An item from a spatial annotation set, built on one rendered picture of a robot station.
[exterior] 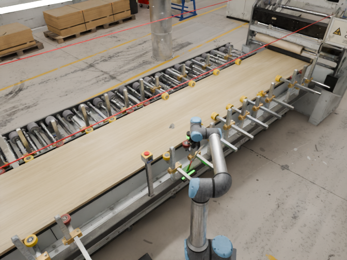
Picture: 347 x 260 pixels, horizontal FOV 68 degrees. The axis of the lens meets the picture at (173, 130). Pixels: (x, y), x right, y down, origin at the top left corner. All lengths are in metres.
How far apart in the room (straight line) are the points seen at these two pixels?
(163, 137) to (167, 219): 0.98
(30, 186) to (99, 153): 0.63
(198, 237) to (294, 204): 1.85
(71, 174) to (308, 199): 2.68
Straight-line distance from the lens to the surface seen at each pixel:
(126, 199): 2.53
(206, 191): 1.55
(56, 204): 2.32
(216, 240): 2.01
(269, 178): 3.62
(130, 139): 2.66
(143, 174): 2.51
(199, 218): 1.71
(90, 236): 2.31
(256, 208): 3.29
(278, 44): 4.56
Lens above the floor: 2.66
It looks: 40 degrees down
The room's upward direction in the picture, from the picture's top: 1 degrees counter-clockwise
